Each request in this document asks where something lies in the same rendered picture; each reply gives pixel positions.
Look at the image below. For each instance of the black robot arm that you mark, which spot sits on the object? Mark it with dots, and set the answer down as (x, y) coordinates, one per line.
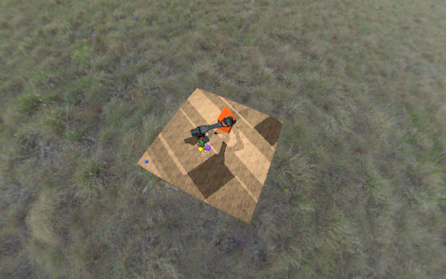
(200, 130)

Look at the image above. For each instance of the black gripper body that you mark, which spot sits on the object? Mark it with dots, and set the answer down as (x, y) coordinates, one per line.
(205, 139)

